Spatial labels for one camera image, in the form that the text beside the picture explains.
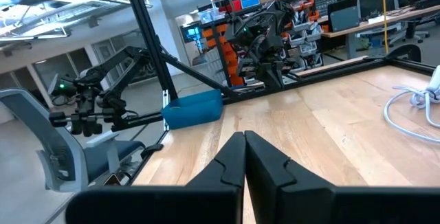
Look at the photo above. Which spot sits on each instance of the dark open laptop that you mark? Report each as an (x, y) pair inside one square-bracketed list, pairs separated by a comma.
[(343, 18)]

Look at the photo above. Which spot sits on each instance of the shelf with orange bins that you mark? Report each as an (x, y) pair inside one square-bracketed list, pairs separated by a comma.
[(227, 50)]

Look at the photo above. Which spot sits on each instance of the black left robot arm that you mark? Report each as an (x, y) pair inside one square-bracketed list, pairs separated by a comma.
[(247, 28)]

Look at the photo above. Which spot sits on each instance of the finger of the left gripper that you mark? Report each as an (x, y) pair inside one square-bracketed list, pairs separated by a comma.
[(280, 78), (271, 76)]

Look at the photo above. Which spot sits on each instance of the white power adapter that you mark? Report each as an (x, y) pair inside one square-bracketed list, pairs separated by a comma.
[(434, 83)]

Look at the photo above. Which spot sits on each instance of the black aluminium table frame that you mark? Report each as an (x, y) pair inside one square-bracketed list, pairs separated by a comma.
[(148, 35)]

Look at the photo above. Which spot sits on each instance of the wooden office desk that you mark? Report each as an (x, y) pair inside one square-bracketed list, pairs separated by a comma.
[(378, 23)]

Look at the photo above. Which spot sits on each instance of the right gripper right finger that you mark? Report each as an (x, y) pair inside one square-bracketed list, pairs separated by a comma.
[(275, 189)]

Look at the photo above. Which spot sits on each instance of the grey office chair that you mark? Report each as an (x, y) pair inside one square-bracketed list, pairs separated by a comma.
[(20, 114)]

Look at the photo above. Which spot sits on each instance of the small lit screen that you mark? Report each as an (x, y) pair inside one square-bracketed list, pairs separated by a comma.
[(191, 33)]

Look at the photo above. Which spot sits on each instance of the teal plastic tray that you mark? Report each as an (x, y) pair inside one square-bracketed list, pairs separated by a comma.
[(192, 112)]

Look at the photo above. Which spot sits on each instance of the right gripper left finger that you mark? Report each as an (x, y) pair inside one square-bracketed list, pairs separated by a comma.
[(220, 189)]

